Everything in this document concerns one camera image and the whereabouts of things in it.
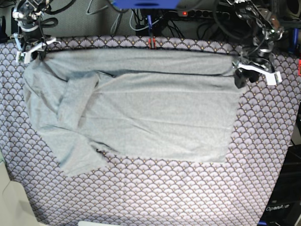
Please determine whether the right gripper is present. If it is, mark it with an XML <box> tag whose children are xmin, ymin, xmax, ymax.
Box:
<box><xmin>13</xmin><ymin>2</ymin><xmax>61</xmax><ymax>64</ymax></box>

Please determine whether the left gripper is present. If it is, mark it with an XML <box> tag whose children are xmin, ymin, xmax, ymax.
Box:
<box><xmin>233</xmin><ymin>35</ymin><xmax>282</xmax><ymax>89</ymax></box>

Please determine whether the light grey T-shirt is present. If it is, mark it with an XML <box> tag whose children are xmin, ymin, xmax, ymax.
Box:
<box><xmin>23</xmin><ymin>48</ymin><xmax>245</xmax><ymax>177</ymax></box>

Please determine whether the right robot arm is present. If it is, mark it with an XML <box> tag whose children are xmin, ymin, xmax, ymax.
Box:
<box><xmin>12</xmin><ymin>0</ymin><xmax>75</xmax><ymax>64</ymax></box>

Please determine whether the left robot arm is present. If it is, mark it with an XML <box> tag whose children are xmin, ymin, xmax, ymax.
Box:
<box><xmin>228</xmin><ymin>0</ymin><xmax>284</xmax><ymax>89</ymax></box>

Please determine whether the red table clamp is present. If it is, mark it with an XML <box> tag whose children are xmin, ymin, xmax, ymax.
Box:
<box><xmin>149</xmin><ymin>37</ymin><xmax>156</xmax><ymax>49</ymax></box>

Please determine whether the black OpenArm box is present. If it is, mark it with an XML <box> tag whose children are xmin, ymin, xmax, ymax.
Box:
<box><xmin>258</xmin><ymin>145</ymin><xmax>301</xmax><ymax>226</ymax></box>

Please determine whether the fan-patterned table cloth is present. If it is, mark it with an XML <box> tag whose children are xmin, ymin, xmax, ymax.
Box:
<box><xmin>0</xmin><ymin>43</ymin><xmax>301</xmax><ymax>226</ymax></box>

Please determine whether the black power strip red switch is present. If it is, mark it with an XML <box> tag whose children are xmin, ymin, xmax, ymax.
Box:
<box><xmin>177</xmin><ymin>9</ymin><xmax>230</xmax><ymax>20</ymax></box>

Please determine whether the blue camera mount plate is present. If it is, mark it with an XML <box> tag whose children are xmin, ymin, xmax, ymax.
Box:
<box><xmin>114</xmin><ymin>0</ymin><xmax>180</xmax><ymax>9</ymax></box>

